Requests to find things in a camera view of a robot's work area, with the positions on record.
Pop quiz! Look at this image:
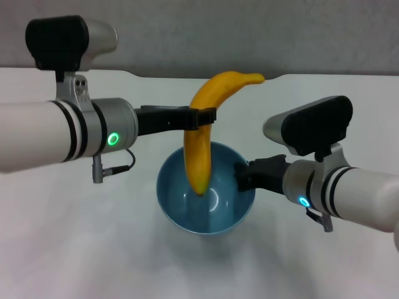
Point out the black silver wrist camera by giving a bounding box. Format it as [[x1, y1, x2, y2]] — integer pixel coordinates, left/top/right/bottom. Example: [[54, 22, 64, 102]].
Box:
[[25, 15, 119, 71], [262, 95, 354, 157]]

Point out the yellow banana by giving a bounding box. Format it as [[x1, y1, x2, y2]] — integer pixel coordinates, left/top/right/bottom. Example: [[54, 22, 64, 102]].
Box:
[[183, 70, 266, 197]]

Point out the arm cable connector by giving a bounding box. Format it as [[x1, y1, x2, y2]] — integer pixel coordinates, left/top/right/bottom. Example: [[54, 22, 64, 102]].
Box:
[[90, 148, 136, 184], [305, 206, 335, 233]]

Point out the right arm cable connector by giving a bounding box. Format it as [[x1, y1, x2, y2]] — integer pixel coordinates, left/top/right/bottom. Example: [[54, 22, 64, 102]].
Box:
[[305, 206, 335, 233]]

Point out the silver camera bracket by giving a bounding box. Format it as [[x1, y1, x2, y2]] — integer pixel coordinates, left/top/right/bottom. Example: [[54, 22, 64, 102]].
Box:
[[55, 69, 94, 110], [314, 143, 350, 171]]

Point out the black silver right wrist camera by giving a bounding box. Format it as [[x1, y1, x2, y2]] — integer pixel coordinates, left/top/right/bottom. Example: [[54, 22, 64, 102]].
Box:
[[262, 95, 354, 157]]

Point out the silver left camera bracket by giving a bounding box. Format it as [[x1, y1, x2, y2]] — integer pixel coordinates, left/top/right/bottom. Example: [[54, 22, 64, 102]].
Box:
[[55, 69, 94, 110]]

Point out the silver right camera bracket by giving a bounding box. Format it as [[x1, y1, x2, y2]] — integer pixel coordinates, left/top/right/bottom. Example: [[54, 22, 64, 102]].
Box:
[[314, 143, 350, 171]]

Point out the blue plastic bowl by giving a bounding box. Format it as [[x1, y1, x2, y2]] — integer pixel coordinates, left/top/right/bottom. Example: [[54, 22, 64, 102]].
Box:
[[155, 141, 257, 235]]

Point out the left arm cable connector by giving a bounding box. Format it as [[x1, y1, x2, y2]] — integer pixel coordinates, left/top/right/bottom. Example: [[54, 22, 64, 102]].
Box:
[[90, 148, 136, 184]]

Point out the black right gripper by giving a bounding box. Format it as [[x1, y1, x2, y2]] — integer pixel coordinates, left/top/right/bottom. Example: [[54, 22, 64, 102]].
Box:
[[233, 154, 289, 194]]

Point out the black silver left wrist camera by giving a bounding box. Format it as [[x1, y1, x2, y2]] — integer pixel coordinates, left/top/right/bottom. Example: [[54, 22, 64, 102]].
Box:
[[25, 15, 119, 71]]

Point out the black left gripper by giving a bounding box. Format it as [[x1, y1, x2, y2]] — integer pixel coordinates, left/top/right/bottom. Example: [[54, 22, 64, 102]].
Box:
[[133, 105, 218, 137]]

